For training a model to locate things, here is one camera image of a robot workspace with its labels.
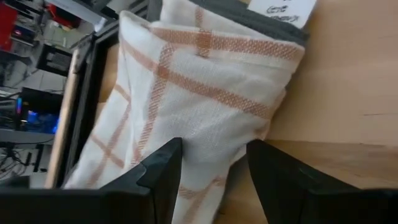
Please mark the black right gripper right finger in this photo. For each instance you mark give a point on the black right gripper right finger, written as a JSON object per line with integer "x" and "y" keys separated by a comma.
{"x": 295, "y": 196}

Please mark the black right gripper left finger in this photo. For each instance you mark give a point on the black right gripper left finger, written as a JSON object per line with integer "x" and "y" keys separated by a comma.
{"x": 149, "y": 186}

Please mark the white towel orange grid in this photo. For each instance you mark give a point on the white towel orange grid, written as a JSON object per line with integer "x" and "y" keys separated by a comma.
{"x": 199, "y": 102}

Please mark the plain dark grey towel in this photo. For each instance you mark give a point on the plain dark grey towel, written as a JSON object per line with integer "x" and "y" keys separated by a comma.
{"x": 264, "y": 21}

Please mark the computer with blue light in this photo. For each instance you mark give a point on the computer with blue light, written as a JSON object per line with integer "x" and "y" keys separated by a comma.
{"x": 40, "y": 115}

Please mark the black electronic device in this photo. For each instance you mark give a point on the black electronic device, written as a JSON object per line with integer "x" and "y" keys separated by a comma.
{"x": 54, "y": 60}

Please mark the black aluminium rig frame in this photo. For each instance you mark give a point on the black aluminium rig frame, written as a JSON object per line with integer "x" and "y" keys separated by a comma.
{"x": 87, "y": 93}

